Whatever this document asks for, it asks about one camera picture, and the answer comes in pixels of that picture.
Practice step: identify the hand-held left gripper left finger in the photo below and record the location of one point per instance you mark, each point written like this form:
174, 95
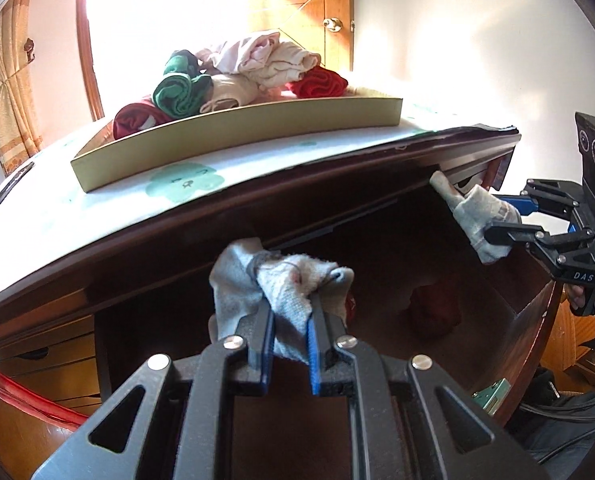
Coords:
262, 360

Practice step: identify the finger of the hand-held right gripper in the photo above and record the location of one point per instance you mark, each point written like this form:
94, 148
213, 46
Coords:
502, 236
520, 205

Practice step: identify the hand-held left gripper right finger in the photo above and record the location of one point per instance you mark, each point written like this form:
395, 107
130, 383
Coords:
315, 360

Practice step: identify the beige grey sock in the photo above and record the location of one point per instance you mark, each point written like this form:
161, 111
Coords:
477, 215

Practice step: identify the dark red underwear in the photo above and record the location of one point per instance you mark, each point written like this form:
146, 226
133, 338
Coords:
137, 120
435, 310

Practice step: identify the bright red underwear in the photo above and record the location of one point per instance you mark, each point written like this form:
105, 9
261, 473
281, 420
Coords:
322, 82

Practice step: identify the beige cardboard tray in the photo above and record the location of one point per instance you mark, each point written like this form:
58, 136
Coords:
227, 130

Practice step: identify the beige underwear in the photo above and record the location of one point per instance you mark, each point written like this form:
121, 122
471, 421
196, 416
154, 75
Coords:
232, 92

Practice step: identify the cream underwear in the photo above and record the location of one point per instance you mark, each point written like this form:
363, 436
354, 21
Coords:
287, 65

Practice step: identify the green black underwear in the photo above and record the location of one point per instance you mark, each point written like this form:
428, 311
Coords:
180, 90

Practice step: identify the pale pink underwear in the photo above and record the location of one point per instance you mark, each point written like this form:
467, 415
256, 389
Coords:
242, 52

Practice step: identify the metal drawer lock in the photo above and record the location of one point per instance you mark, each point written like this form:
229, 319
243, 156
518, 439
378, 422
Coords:
492, 396

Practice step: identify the person's right hand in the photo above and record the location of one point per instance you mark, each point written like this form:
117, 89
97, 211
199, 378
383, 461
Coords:
575, 299

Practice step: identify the dark wooden table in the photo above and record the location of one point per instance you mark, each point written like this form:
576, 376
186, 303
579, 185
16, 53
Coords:
152, 280

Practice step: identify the person's dark clothing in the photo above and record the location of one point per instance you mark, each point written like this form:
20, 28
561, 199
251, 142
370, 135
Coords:
567, 420

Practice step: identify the light wooden cabinet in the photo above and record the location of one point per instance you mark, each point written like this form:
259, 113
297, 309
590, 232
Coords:
52, 360

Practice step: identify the brass door knob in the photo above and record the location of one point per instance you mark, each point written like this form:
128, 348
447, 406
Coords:
333, 24

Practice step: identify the brown wooden door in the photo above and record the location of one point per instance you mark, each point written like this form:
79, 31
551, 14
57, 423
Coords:
307, 10

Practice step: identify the black phone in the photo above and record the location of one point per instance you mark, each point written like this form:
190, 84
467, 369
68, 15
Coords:
7, 190

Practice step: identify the yellow window curtain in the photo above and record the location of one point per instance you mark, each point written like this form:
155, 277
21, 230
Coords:
7, 85

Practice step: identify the brown door frame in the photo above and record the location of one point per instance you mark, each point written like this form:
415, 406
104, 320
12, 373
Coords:
84, 35

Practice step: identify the dark curtain wall hook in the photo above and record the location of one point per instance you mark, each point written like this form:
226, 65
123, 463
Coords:
28, 49

